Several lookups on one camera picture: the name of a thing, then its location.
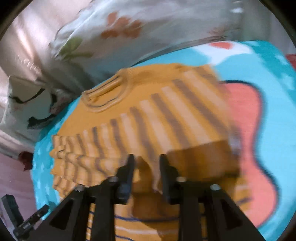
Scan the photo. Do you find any white floral pillow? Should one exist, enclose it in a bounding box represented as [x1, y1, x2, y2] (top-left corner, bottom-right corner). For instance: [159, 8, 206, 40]
[50, 1, 243, 82]

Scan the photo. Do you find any black and white plush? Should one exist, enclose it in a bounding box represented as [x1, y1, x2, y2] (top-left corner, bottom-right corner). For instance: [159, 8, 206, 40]
[1, 76, 74, 143]

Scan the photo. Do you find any yellow striped small sweater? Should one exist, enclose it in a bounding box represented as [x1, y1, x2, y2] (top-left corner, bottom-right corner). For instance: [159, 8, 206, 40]
[50, 64, 250, 240]

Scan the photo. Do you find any pink satin bedding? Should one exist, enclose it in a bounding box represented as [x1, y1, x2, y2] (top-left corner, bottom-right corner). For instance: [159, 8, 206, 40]
[0, 0, 93, 158]

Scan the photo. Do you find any blue star cartoon blanket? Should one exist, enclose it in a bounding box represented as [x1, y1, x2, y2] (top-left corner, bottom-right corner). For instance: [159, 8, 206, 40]
[31, 40, 296, 241]

